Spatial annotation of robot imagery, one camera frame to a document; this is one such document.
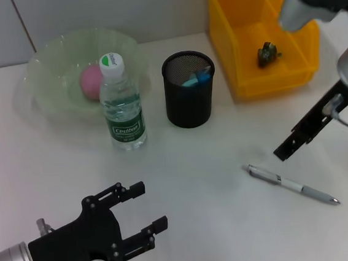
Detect yellow plastic bin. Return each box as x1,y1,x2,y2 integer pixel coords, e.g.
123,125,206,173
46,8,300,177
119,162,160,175
204,0,327,103

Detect right arm cable with plugs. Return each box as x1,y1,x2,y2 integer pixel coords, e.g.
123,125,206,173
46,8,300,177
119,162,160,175
320,92,348,133

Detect left arm cable with plugs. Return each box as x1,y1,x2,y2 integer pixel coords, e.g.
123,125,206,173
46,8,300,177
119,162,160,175
36,216,55,236

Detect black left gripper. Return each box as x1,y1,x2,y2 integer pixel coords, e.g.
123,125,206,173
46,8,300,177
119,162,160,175
22,177,172,261

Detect arm cable with plugs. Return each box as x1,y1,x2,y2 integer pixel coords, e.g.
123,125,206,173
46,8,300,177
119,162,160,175
36,216,55,236
320,92,348,133

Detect pink toy peach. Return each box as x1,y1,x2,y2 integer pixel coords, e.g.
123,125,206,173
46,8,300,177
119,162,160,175
78,63,106,104

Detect green plastic wrapper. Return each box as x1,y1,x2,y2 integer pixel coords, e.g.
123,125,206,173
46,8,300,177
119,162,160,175
256,40,285,68

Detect clear green-label water bottle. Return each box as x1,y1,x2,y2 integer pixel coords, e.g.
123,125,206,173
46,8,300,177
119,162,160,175
95,49,150,154

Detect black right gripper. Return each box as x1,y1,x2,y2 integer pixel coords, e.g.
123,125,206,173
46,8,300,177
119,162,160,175
266,78,348,164

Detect translucent green fruit plate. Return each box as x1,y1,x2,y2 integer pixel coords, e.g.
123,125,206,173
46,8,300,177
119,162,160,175
17,23,155,127

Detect blue cyan scissors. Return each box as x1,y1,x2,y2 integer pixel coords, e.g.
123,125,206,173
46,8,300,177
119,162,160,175
180,68,214,90

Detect black mesh pen holder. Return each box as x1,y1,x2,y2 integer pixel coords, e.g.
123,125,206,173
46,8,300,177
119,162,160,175
159,48,222,131

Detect grey white pen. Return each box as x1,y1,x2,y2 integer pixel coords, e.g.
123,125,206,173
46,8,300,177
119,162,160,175
241,155,342,214

